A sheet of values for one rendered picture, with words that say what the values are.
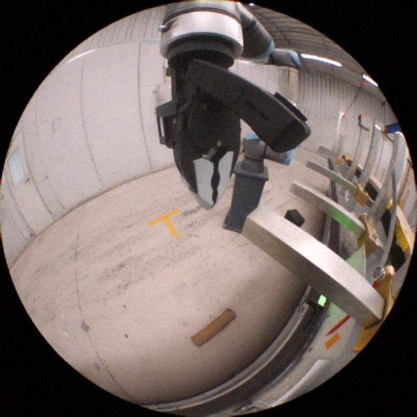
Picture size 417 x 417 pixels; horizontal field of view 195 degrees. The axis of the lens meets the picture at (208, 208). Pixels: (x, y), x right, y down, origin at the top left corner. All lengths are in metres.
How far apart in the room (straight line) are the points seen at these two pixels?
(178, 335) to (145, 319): 0.26
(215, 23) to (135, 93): 2.41
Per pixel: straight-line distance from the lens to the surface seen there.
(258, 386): 0.33
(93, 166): 2.52
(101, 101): 2.51
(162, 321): 1.00
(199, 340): 0.88
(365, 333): 0.25
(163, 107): 0.16
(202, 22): 0.15
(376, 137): 0.68
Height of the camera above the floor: 0.94
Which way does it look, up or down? 41 degrees down
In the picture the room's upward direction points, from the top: straight up
